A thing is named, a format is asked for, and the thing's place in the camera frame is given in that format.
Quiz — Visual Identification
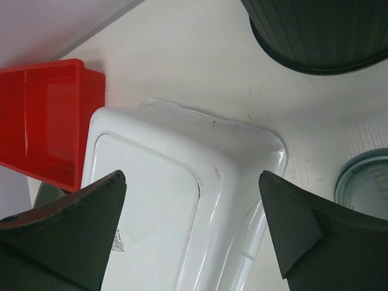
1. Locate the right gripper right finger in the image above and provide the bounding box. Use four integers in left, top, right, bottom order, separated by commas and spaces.
259, 171, 387, 290

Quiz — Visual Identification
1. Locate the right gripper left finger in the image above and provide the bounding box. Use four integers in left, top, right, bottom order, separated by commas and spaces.
1, 170, 127, 290

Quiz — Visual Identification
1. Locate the teal perforated plastic basket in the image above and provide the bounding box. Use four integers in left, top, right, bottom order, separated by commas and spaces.
334, 148, 387, 220

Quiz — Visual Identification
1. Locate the large white plastic tub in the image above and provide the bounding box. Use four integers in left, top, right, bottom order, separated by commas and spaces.
81, 98, 287, 290

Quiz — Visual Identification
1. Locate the red plastic tray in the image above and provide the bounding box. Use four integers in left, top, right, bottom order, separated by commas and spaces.
1, 59, 105, 192

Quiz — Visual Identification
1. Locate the black ribbed waste bin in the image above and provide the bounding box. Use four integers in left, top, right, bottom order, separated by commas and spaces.
242, 0, 387, 75

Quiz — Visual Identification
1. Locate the dark grey shallow tray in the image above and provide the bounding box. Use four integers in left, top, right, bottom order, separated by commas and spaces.
33, 182, 65, 209

